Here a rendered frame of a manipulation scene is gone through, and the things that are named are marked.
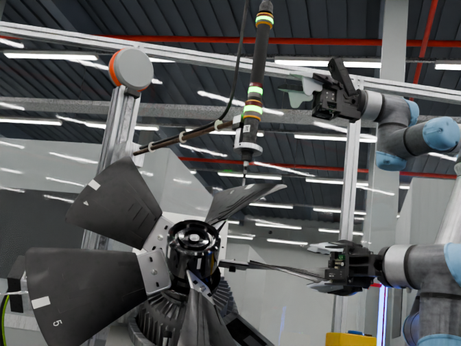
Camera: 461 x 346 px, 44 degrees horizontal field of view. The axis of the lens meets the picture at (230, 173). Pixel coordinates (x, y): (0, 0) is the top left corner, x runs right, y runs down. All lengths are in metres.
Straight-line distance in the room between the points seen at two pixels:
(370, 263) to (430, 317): 0.14
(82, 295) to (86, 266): 0.06
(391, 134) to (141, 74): 0.96
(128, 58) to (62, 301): 1.09
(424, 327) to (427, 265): 0.10
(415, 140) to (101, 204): 0.77
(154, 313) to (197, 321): 0.23
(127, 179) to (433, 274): 0.79
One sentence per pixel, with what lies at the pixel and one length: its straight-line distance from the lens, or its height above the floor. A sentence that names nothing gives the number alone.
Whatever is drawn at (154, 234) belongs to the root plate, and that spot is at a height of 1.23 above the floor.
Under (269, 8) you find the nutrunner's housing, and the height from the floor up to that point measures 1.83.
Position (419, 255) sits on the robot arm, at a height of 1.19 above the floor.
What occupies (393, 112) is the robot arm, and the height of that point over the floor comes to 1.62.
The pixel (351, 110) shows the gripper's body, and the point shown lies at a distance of 1.49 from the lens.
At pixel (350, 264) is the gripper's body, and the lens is 1.05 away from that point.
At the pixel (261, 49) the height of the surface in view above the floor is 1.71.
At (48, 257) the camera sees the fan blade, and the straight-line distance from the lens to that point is 1.23.
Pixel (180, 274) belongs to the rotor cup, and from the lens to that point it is 1.27.
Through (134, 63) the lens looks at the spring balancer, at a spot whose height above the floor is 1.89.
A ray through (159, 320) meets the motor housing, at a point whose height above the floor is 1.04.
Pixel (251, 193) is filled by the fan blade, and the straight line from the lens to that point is 1.49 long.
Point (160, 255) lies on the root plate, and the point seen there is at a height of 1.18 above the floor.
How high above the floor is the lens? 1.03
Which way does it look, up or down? 16 degrees up
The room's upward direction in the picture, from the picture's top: 8 degrees clockwise
